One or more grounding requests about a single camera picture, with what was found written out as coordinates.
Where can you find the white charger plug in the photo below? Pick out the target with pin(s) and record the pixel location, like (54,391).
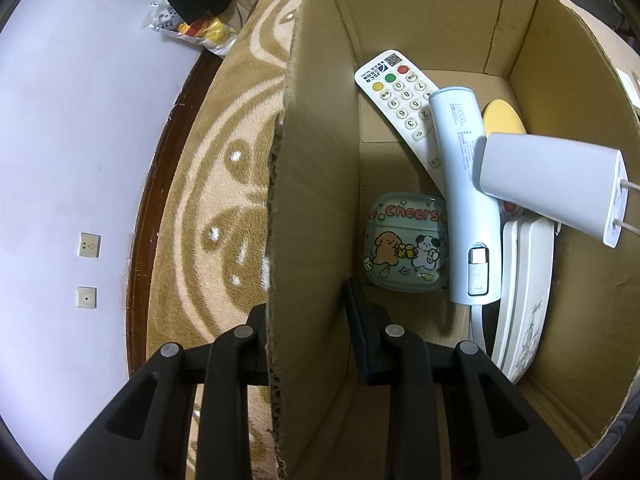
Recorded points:
(550,185)

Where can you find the clear plastic bag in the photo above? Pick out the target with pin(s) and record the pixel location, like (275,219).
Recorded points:
(160,17)

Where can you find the white remote control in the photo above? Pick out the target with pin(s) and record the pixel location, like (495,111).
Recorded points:
(395,95)

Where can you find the white wall socket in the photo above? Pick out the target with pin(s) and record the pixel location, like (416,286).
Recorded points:
(86,298)
(89,245)

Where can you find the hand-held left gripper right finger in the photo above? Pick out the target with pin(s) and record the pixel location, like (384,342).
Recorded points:
(361,350)

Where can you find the light blue power bank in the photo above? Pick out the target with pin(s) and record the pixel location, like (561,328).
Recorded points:
(465,210)

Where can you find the brown patterned blanket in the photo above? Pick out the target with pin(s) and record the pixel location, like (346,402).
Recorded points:
(210,160)

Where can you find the yellow red toy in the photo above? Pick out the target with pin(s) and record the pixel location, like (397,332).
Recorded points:
(215,30)

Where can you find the white oval case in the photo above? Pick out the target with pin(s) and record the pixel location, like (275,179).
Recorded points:
(530,285)

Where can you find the dark wooden bed frame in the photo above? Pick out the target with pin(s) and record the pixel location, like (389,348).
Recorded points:
(150,200)

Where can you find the cardboard box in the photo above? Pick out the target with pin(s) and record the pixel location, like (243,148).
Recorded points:
(315,185)

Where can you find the green cartoon earbuds case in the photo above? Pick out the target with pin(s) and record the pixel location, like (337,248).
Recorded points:
(405,245)

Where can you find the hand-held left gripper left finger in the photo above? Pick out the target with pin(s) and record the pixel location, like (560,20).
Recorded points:
(260,342)

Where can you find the yellow oval case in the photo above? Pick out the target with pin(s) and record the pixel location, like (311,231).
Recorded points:
(502,117)

